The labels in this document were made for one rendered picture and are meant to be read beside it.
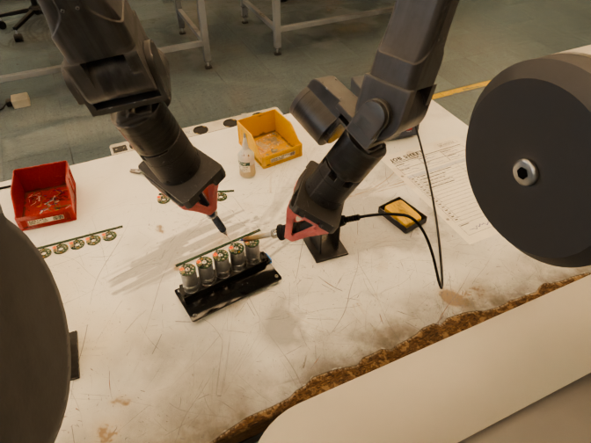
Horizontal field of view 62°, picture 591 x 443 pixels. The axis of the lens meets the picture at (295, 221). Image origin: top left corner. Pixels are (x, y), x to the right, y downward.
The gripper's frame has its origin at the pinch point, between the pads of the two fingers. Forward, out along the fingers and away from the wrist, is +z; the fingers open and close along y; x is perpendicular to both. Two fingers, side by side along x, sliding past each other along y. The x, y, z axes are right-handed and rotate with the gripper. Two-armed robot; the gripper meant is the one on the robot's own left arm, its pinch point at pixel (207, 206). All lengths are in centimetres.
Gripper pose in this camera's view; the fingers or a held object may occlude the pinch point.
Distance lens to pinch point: 68.9
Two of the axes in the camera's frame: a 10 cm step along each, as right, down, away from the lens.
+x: -6.6, 7.1, -2.4
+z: 2.5, 5.1, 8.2
